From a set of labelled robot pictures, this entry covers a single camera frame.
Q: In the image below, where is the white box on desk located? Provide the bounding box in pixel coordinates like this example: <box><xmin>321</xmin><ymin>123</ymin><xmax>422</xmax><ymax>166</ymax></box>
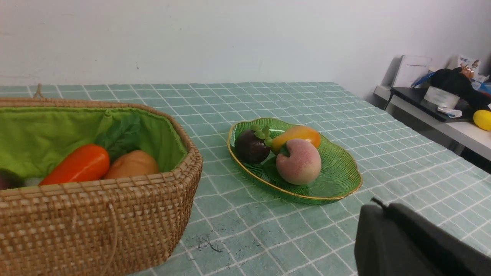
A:
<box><xmin>391</xmin><ymin>54</ymin><xmax>432</xmax><ymax>88</ymax></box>

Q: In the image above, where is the green checkered tablecloth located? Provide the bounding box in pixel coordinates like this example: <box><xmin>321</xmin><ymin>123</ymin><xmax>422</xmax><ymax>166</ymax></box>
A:
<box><xmin>0</xmin><ymin>81</ymin><xmax>491</xmax><ymax>276</ymax></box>

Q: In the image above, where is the black tray on desk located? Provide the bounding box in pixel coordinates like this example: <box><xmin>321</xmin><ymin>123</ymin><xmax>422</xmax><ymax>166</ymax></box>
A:
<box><xmin>388</xmin><ymin>87</ymin><xmax>473</xmax><ymax>123</ymax></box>

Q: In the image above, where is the orange toy carrot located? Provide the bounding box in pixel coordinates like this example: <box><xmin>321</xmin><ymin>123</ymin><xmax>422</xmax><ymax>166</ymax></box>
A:
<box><xmin>38</xmin><ymin>115</ymin><xmax>142</xmax><ymax>186</ymax></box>

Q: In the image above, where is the brown toy potato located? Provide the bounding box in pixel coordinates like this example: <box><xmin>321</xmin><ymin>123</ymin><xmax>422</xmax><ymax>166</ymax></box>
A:
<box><xmin>103</xmin><ymin>150</ymin><xmax>160</xmax><ymax>179</ymax></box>

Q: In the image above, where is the woven wicker basket green lining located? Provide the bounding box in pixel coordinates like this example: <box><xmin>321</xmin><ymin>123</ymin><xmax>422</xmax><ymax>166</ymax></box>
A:
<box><xmin>1</xmin><ymin>91</ymin><xmax>203</xmax><ymax>276</ymax></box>

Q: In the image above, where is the white side desk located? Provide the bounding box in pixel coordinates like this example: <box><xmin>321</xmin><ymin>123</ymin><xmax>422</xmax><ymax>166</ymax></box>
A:
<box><xmin>390</xmin><ymin>96</ymin><xmax>491</xmax><ymax>160</ymax></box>

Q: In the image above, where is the dark purple toy eggplant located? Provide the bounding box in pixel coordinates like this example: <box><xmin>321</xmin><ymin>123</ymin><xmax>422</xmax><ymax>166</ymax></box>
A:
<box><xmin>0</xmin><ymin>168</ymin><xmax>25</xmax><ymax>190</ymax></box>

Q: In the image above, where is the yellow toy lemon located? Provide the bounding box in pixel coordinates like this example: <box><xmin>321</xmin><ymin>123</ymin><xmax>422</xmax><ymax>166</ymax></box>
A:
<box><xmin>472</xmin><ymin>110</ymin><xmax>491</xmax><ymax>131</ymax></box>

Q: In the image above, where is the black bag on desk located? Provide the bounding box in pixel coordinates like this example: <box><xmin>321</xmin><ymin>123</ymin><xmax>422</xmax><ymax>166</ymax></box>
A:
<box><xmin>428</xmin><ymin>68</ymin><xmax>491</xmax><ymax>111</ymax></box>

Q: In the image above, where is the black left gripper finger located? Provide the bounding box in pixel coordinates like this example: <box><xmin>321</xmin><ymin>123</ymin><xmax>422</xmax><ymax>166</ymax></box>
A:
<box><xmin>354</xmin><ymin>198</ymin><xmax>491</xmax><ymax>276</ymax></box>

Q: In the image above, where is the pink toy peach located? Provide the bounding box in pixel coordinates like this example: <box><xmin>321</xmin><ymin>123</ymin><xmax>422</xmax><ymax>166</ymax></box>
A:
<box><xmin>275</xmin><ymin>138</ymin><xmax>321</xmax><ymax>185</ymax></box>

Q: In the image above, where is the purple toy mangosteen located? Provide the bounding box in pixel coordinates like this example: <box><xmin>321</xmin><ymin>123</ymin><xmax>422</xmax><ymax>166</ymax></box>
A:
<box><xmin>234</xmin><ymin>124</ymin><xmax>272</xmax><ymax>164</ymax></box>

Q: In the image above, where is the yellow orange toy mango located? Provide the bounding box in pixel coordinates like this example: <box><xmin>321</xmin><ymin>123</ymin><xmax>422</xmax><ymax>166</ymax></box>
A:
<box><xmin>271</xmin><ymin>125</ymin><xmax>321</xmax><ymax>155</ymax></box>

